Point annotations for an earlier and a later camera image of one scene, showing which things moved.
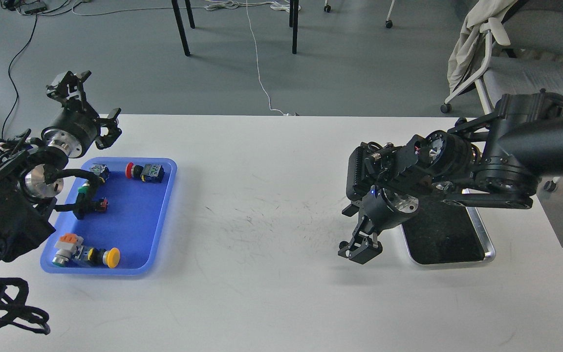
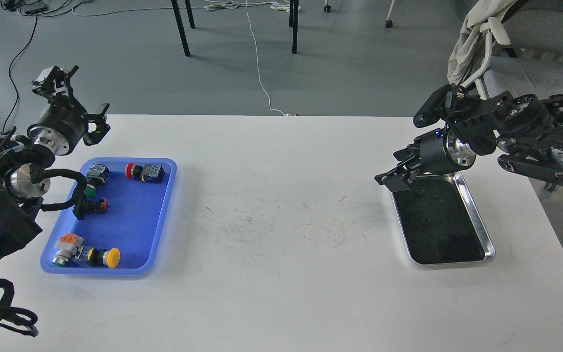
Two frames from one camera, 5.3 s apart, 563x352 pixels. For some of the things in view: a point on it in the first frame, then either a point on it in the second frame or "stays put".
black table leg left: (180, 27) stays put
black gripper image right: (381, 209) → (439, 152)
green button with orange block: (69, 247) stays put
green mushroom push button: (82, 189) → (96, 175)
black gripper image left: (75, 129) → (62, 126)
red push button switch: (149, 173) stays put
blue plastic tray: (133, 235) stays put
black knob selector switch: (85, 205) stays put
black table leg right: (293, 11) stays put
